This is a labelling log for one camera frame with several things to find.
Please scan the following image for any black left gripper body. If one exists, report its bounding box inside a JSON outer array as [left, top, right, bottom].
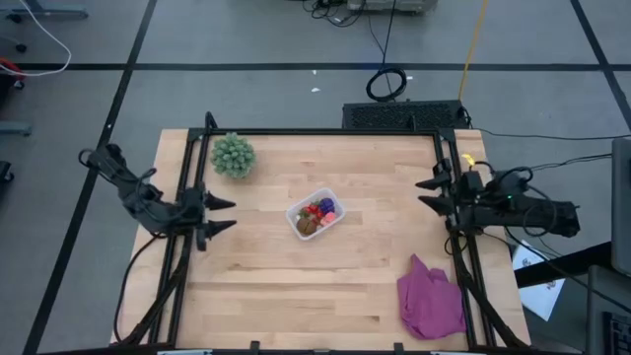
[[179, 181, 211, 252]]

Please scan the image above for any black aluminium rig frame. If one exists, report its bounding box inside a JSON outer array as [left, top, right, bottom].
[[111, 110, 532, 352]]

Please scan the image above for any red floor object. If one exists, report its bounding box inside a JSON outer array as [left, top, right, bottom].
[[0, 57, 26, 83]]

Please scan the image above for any grey equipment box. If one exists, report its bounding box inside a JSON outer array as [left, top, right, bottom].
[[346, 0, 439, 14]]

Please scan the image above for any green succulent in patterned pot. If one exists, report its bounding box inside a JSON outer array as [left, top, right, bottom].
[[210, 131, 257, 179]]

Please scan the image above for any yellow cable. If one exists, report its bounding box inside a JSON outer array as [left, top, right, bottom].
[[457, 0, 490, 102]]

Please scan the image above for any clear plastic tupperware container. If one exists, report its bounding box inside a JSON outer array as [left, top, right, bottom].
[[285, 186, 347, 242]]

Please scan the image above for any grey furniture foot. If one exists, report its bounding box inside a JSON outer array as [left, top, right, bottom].
[[0, 121, 34, 137]]

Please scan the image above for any grey table base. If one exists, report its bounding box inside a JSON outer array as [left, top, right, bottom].
[[0, 0, 90, 24]]

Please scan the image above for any brown kiwi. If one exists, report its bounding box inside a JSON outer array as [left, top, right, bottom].
[[296, 216, 318, 237]]

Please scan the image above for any grey cabinet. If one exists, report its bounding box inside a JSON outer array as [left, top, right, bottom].
[[610, 137, 631, 277]]

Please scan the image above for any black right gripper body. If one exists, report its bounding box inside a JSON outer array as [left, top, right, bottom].
[[446, 158, 489, 234]]

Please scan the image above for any white paper sheet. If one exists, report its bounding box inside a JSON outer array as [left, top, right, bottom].
[[511, 240, 567, 322]]

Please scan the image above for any black coiled cable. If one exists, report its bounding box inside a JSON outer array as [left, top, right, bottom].
[[365, 0, 409, 104]]

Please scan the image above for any purple cloth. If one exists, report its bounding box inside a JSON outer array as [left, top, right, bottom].
[[396, 253, 468, 341]]

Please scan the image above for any black keyboard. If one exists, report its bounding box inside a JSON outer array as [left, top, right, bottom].
[[603, 311, 631, 355]]

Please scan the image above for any black computer tower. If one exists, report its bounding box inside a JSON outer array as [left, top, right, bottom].
[[341, 99, 470, 131]]

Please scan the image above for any white cable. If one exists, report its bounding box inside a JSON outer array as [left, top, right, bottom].
[[0, 0, 73, 78]]

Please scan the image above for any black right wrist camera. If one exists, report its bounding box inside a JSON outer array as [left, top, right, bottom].
[[460, 169, 487, 197]]

